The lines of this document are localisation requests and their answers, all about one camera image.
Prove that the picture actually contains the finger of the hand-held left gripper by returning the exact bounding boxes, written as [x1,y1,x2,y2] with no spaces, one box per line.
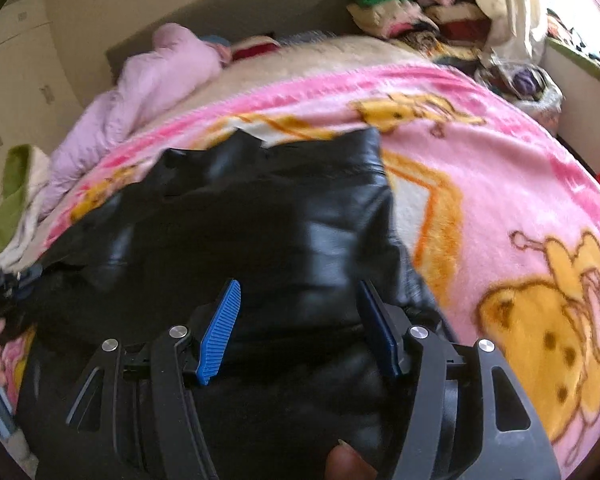
[10,262,45,295]

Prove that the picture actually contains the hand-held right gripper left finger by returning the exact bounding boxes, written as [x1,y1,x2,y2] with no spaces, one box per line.
[35,279,242,480]

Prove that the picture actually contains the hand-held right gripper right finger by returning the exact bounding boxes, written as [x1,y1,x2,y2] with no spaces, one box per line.
[356,280,563,480]

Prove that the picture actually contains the black leather garment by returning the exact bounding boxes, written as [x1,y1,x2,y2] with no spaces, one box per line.
[15,127,456,480]

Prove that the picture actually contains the basket of clothes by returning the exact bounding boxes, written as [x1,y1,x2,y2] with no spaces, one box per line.
[475,62,566,131]

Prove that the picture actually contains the pile of folded clothes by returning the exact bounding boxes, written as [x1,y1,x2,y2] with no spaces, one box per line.
[347,0,496,61]

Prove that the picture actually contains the person's right hand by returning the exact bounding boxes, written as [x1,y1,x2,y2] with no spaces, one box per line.
[326,439,378,480]

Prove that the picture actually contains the green and white blanket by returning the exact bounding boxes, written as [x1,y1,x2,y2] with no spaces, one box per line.
[0,144,51,271]

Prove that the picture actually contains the cream wardrobe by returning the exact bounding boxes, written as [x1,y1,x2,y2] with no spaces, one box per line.
[0,0,86,211]

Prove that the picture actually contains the pink printed blanket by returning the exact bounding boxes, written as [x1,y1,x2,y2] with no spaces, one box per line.
[0,60,600,480]

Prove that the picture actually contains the light pink quilt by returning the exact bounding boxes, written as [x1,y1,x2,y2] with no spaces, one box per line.
[40,22,231,221]

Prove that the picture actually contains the red pillow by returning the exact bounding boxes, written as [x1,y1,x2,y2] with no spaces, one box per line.
[230,35,281,61]

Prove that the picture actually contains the beige bed sheet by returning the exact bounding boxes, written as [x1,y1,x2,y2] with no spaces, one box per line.
[145,35,431,126]

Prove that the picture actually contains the blue cloth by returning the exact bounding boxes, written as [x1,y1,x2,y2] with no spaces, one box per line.
[200,34,232,63]

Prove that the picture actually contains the striped cloth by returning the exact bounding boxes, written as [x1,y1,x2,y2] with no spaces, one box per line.
[279,30,333,47]

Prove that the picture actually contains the grey bed headboard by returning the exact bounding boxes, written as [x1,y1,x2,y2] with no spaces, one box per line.
[105,0,361,76]

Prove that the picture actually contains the cream curtain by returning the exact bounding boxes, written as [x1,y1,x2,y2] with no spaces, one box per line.
[472,0,551,66]

